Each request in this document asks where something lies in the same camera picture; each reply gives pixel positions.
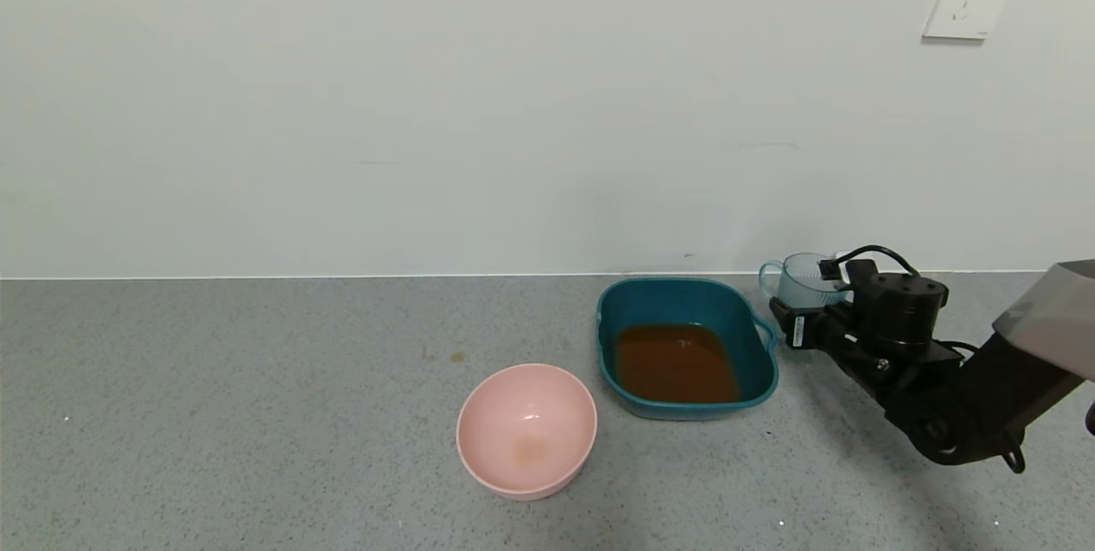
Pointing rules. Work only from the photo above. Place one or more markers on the pink plastic bowl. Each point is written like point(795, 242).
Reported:
point(526, 431)

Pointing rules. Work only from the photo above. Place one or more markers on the brown liquid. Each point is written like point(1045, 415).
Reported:
point(676, 363)

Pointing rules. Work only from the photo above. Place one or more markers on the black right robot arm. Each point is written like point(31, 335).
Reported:
point(898, 311)

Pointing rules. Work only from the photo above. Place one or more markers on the teal plastic basin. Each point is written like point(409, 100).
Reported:
point(676, 303)

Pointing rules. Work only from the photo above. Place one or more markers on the translucent blue ribbed cup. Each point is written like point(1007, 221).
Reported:
point(796, 286)

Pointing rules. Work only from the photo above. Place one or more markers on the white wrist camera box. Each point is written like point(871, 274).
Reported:
point(843, 275)

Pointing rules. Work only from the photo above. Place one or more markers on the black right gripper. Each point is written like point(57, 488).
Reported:
point(798, 330)

